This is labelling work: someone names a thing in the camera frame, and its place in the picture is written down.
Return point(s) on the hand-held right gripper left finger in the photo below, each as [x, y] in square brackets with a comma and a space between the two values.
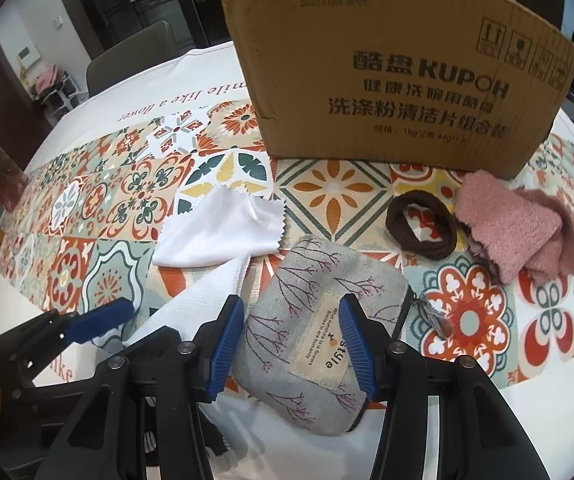
[224, 347]

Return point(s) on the pink knitted cloth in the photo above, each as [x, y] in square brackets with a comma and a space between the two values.
[512, 225]

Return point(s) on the grey branch-print fabric pouch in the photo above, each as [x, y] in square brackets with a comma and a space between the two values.
[287, 300]

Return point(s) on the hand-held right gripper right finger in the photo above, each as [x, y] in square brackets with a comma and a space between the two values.
[357, 352]

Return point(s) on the grey dining chair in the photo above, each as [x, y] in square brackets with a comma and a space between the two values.
[132, 60]

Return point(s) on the glass vase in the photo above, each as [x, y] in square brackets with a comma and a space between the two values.
[9, 187]

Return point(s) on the white wall control panel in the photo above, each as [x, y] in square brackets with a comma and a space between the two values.
[27, 55]

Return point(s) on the white towel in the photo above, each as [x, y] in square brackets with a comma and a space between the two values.
[192, 300]

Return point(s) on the brown cardboard box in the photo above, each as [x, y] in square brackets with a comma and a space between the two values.
[367, 35]

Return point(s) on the dark glass sliding door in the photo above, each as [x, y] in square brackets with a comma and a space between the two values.
[132, 0]

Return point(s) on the white zigzag-edged cloth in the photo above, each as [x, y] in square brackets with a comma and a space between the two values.
[217, 230]

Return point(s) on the white shoe rack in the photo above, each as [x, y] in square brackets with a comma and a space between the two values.
[54, 95]

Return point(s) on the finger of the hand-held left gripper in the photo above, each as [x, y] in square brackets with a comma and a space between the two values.
[99, 317]
[57, 400]

